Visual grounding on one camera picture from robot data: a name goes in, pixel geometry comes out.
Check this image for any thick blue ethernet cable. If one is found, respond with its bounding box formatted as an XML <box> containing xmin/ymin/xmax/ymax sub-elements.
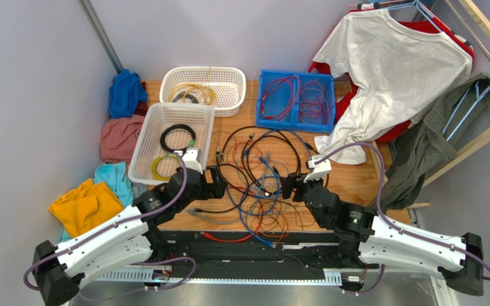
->
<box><xmin>223</xmin><ymin>129</ymin><xmax>316</xmax><ymax>249</ymax></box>

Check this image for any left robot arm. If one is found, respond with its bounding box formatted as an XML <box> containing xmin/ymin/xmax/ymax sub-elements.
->
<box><xmin>24</xmin><ymin>166</ymin><xmax>228</xmax><ymax>305</ymax></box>

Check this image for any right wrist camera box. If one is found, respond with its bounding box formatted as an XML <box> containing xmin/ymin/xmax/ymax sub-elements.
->
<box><xmin>304</xmin><ymin>154</ymin><xmax>332</xmax><ymax>182</ymax></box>

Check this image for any thin dark red wire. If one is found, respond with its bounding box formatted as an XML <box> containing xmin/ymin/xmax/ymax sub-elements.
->
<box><xmin>297</xmin><ymin>78</ymin><xmax>333</xmax><ymax>126</ymax></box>

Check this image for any pink cloth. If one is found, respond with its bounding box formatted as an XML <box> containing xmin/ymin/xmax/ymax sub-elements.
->
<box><xmin>100</xmin><ymin>115</ymin><xmax>145</xmax><ymax>163</ymax></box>

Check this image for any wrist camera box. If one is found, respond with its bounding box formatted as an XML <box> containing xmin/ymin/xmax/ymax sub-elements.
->
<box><xmin>304</xmin><ymin>154</ymin><xmax>332</xmax><ymax>182</ymax></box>
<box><xmin>173</xmin><ymin>147</ymin><xmax>204</xmax><ymax>174</ymax></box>

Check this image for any grey ethernet cable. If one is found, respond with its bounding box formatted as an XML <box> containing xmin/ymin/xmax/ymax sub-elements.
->
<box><xmin>185</xmin><ymin>152</ymin><xmax>288</xmax><ymax>226</ymax></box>

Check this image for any white rectangular basket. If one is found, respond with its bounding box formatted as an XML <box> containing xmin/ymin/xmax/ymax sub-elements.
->
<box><xmin>128</xmin><ymin>103</ymin><xmax>214</xmax><ymax>186</ymax></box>

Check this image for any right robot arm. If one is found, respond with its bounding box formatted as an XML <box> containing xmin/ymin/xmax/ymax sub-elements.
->
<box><xmin>280</xmin><ymin>173</ymin><xmax>484</xmax><ymax>296</ymax></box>

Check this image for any grey cloth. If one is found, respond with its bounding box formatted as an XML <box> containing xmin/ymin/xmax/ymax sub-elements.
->
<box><xmin>131</xmin><ymin>183</ymin><xmax>148</xmax><ymax>199</ymax></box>

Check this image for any white oval basket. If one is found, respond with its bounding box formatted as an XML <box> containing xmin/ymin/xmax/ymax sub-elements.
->
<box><xmin>159</xmin><ymin>66</ymin><xmax>246</xmax><ymax>117</ymax></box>

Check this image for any white t-shirt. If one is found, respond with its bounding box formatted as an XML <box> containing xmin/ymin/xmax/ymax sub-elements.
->
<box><xmin>313</xmin><ymin>8</ymin><xmax>473</xmax><ymax>166</ymax></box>

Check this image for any black coil in oval basket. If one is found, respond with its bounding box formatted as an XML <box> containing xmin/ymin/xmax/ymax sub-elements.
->
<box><xmin>172</xmin><ymin>92</ymin><xmax>200</xmax><ymax>104</ymax></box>

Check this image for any olive green garment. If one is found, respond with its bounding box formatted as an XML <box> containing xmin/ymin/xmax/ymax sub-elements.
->
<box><xmin>367</xmin><ymin>73</ymin><xmax>490</xmax><ymax>212</ymax></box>

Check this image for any thick red ethernet cable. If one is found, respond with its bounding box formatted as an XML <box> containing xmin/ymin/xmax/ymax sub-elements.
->
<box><xmin>198</xmin><ymin>185</ymin><xmax>271</xmax><ymax>244</ymax></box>

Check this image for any blue cloth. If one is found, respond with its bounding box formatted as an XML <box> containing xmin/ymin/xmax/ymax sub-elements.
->
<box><xmin>108</xmin><ymin>69</ymin><xmax>148</xmax><ymax>119</ymax></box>

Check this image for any thick yellow ethernet cable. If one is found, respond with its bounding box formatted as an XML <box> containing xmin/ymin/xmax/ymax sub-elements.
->
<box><xmin>169</xmin><ymin>83</ymin><xmax>217</xmax><ymax>106</ymax></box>

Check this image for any wooden clothes rack frame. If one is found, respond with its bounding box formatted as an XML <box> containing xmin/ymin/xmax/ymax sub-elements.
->
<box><xmin>346</xmin><ymin>0</ymin><xmax>490</xmax><ymax>208</ymax></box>

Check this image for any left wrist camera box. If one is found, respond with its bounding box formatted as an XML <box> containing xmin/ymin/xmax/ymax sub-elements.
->
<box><xmin>173</xmin><ymin>147</ymin><xmax>204</xmax><ymax>174</ymax></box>

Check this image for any thick black cable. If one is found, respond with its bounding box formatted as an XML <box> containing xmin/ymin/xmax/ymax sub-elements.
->
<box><xmin>194</xmin><ymin>125</ymin><xmax>330</xmax><ymax>214</ymax></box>

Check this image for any thin blue wire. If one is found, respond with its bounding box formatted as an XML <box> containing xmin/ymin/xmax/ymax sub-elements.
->
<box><xmin>257</xmin><ymin>155</ymin><xmax>301</xmax><ymax>208</ymax></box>

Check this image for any cyan cloth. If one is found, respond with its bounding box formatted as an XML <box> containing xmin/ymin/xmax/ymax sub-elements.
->
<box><xmin>58</xmin><ymin>162</ymin><xmax>137</xmax><ymax>244</ymax></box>

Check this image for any yellow cloth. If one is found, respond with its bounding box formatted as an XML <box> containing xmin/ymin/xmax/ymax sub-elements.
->
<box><xmin>48</xmin><ymin>178</ymin><xmax>124</xmax><ymax>241</ymax></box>

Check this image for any blue divided bin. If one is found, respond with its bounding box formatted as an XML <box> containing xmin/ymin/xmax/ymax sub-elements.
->
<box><xmin>256</xmin><ymin>70</ymin><xmax>336</xmax><ymax>133</ymax></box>

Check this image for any yellow green coiled cable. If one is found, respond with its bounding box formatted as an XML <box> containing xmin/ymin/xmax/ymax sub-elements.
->
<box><xmin>152</xmin><ymin>153</ymin><xmax>182</xmax><ymax>182</ymax></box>

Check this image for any thin brown wire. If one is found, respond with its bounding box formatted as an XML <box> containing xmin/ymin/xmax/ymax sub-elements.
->
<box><xmin>236</xmin><ymin>170</ymin><xmax>314</xmax><ymax>238</ymax></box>

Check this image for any black coiled cable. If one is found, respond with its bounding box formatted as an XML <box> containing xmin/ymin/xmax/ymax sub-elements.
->
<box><xmin>160</xmin><ymin>124</ymin><xmax>197</xmax><ymax>155</ymax></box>

